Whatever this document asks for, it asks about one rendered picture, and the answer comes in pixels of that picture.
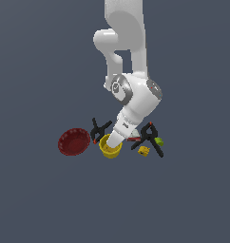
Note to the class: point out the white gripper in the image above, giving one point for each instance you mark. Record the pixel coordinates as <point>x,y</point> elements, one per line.
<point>124,126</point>

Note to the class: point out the yellow cup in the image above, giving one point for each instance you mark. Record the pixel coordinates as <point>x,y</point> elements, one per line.
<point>110,151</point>

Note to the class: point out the small black spring clamp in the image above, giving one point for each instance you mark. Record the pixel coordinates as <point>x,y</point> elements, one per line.
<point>98,129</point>

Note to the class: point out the red and white flat box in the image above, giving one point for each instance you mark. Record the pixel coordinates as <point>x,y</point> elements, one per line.
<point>133,137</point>

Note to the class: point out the large black spring clamp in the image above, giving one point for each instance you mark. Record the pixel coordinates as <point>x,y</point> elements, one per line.
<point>149,136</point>

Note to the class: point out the dark red bowl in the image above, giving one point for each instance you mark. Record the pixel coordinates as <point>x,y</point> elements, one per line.
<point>73,141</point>

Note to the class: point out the small green block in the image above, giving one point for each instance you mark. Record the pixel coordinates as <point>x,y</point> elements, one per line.
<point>159,141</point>

